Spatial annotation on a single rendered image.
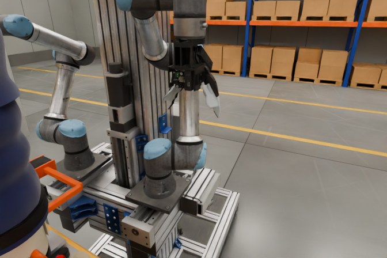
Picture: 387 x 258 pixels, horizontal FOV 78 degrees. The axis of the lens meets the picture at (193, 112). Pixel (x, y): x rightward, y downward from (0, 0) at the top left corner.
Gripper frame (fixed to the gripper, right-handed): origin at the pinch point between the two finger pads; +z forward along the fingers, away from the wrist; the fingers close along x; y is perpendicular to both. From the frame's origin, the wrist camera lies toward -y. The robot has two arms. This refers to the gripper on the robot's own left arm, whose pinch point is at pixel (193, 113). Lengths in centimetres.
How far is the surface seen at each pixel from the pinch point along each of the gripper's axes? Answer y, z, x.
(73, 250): 22, 45, -32
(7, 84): 26.3, -11.1, -32.3
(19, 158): 29.1, 5.5, -30.7
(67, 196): 13, 33, -42
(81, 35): -808, 68, -923
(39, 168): 7, 32, -64
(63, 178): 7, 33, -52
